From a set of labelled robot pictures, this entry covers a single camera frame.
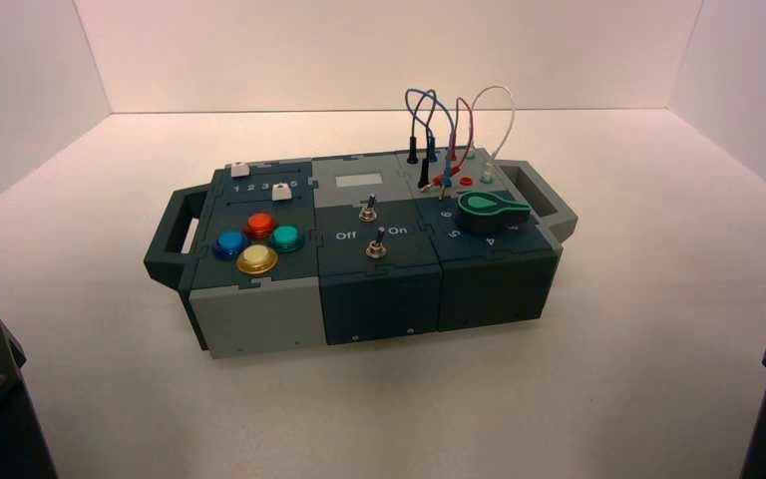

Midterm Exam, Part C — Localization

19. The yellow push button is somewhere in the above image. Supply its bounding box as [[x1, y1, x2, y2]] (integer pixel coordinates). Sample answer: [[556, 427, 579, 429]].
[[235, 244, 280, 275]]

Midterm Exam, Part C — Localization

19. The dark teal grey control box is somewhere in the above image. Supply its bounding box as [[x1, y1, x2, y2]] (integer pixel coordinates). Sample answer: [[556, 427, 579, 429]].
[[144, 146, 579, 360]]

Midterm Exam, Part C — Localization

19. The green push button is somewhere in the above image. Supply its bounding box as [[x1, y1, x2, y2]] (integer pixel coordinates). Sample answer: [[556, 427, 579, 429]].
[[268, 225, 306, 253]]

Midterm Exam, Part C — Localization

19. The red push button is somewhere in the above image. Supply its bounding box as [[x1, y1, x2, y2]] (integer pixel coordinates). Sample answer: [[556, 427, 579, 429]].
[[243, 213, 280, 241]]

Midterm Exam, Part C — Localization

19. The blue push button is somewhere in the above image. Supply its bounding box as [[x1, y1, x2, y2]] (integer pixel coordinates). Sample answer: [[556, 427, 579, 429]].
[[212, 230, 249, 260]]

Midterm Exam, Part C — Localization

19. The white jumper wire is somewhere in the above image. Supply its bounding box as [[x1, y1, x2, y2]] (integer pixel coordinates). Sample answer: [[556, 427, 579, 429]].
[[467, 85, 517, 185]]

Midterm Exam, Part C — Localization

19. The red jumper wire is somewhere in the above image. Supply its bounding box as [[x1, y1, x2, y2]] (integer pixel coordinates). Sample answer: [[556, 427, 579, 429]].
[[422, 97, 477, 197]]

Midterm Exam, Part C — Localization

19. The dark teal box handle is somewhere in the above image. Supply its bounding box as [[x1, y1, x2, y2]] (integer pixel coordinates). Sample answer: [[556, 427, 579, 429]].
[[144, 185, 212, 292]]

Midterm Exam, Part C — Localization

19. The white display window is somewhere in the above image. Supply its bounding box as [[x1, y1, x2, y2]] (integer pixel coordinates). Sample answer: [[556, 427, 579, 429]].
[[335, 173, 384, 189]]

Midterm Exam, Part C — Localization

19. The black jumper wire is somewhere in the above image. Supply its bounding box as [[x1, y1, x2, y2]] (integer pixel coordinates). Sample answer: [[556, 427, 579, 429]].
[[404, 87, 441, 190]]

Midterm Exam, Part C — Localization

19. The blue jumper wire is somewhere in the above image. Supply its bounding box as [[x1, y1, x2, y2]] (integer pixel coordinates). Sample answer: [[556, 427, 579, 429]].
[[422, 87, 460, 200]]

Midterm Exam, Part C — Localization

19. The green rotary knob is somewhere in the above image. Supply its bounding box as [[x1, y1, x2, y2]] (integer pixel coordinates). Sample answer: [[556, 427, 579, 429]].
[[457, 192, 533, 234]]

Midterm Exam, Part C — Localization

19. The grey box handle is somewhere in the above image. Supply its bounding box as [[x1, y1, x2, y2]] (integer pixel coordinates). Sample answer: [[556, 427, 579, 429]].
[[494, 158, 579, 244]]

